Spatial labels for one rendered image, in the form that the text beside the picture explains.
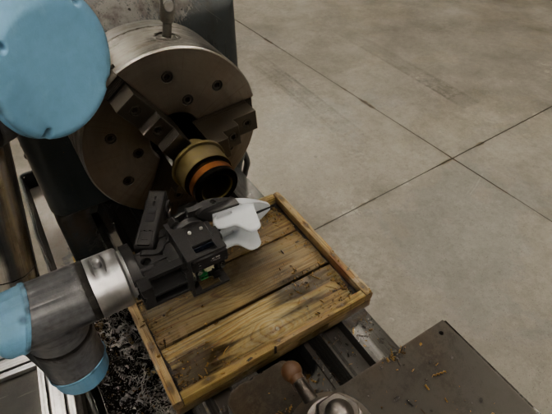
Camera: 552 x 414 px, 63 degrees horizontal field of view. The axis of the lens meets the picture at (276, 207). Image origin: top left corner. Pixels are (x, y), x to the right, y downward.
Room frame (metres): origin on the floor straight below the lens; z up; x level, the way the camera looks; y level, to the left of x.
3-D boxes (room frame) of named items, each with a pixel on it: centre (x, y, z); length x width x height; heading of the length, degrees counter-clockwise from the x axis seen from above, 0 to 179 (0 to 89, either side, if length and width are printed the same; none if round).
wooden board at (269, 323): (0.48, 0.07, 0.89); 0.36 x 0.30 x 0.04; 122
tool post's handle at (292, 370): (0.19, -0.02, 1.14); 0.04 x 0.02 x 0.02; 32
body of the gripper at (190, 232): (0.37, 0.13, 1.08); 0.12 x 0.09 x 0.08; 122
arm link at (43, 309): (0.30, 0.27, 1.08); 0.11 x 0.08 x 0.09; 122
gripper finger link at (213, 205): (0.43, 0.09, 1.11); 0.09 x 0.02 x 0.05; 122
